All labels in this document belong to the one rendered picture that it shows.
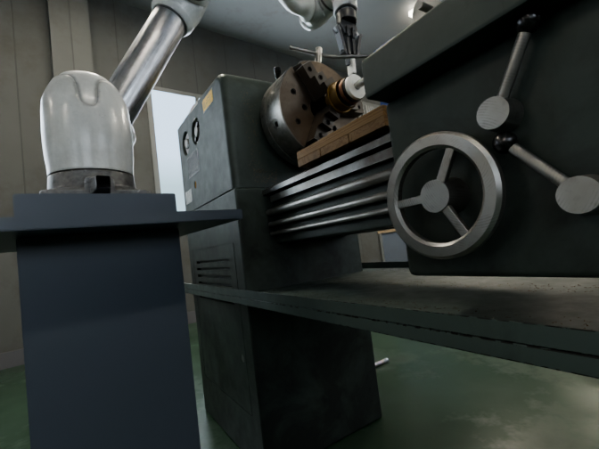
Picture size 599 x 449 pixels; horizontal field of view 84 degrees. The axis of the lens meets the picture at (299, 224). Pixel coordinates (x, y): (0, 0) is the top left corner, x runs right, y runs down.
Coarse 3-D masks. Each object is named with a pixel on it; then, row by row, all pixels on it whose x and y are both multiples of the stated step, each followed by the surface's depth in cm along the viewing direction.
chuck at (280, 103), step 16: (320, 64) 107; (288, 80) 99; (336, 80) 110; (272, 96) 100; (288, 96) 98; (304, 96) 102; (272, 112) 100; (288, 112) 98; (304, 112) 101; (272, 128) 103; (288, 128) 97; (304, 128) 100; (336, 128) 107; (288, 144) 102; (304, 144) 99
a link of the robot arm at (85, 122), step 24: (72, 72) 66; (48, 96) 64; (72, 96) 63; (96, 96) 66; (120, 96) 72; (48, 120) 63; (72, 120) 63; (96, 120) 64; (120, 120) 69; (48, 144) 63; (72, 144) 62; (96, 144) 64; (120, 144) 68; (48, 168) 64; (72, 168) 62; (96, 168) 64; (120, 168) 67
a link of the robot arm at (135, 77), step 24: (168, 0) 98; (192, 0) 100; (144, 24) 97; (168, 24) 98; (192, 24) 104; (144, 48) 93; (168, 48) 99; (120, 72) 90; (144, 72) 93; (144, 96) 94
